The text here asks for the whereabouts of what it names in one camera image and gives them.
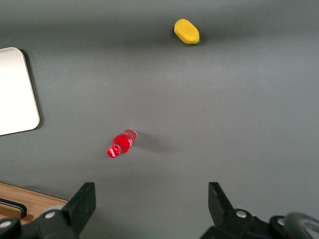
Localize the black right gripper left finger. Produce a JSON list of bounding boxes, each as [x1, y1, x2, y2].
[[37, 182, 97, 239]]

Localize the grey cable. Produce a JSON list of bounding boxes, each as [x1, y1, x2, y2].
[[284, 212, 319, 239]]

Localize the wooden board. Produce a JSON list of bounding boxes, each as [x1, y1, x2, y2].
[[0, 182, 68, 226]]

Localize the white tray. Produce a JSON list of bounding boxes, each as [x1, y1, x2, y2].
[[0, 47, 41, 136]]

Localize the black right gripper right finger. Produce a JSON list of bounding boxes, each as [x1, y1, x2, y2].
[[200, 182, 272, 239]]

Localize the black metal handle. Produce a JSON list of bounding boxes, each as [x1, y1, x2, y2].
[[0, 198, 27, 219]]

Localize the red soda bottle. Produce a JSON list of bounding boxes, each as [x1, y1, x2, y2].
[[107, 128, 138, 158]]

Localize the yellow mango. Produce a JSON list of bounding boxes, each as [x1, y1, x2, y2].
[[173, 18, 200, 45]]

